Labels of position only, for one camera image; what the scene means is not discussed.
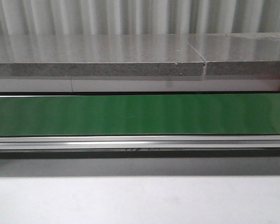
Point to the grey stone countertop slab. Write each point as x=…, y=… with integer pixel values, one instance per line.
x=187, y=55

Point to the green conveyor belt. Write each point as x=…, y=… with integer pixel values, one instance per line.
x=255, y=113

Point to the white pleated curtain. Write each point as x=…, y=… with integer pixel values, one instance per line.
x=122, y=17

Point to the aluminium conveyor frame rail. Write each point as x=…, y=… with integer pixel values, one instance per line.
x=138, y=146

